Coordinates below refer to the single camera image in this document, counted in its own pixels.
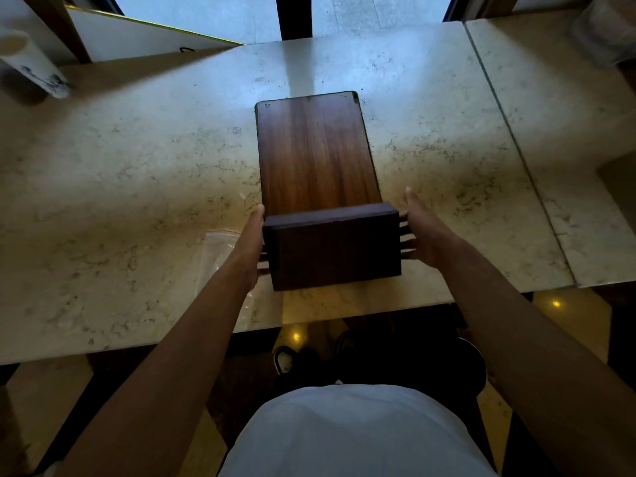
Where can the person's left hand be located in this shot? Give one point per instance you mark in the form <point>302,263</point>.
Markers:
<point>246,253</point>

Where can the person's right hand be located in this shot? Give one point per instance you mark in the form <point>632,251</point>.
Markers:
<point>432,238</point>

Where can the person's left thumb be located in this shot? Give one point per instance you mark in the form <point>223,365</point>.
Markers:
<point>257,226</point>

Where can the person's right middle finger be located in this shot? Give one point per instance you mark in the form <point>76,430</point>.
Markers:
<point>408,238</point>

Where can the person's right thumb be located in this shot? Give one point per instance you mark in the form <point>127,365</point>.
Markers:
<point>415,206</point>

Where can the dark brown wooden box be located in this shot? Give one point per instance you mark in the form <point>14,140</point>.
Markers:
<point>318,158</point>

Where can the person's left forearm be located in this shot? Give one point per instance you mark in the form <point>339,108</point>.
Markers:
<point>169,377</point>

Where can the person's right forearm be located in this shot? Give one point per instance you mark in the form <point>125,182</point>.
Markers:
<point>536,352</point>

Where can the clear plastic bag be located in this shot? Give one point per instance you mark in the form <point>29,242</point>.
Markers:
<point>221,253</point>

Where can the black and white shoe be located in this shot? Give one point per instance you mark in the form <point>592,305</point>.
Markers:
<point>285,360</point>

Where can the white shirt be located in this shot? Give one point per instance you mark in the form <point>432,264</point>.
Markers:
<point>353,432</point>

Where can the white board with yellow edge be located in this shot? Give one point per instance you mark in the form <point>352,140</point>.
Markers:
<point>144,37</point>

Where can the clear plastic container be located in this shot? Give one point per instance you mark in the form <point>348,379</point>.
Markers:
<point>606,29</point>

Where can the white paper roll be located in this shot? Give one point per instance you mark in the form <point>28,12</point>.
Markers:
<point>32,64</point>

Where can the brown wooden beam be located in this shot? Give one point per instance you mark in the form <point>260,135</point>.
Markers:
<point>59,24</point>

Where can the dark window post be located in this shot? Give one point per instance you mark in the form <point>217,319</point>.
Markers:
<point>293,17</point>

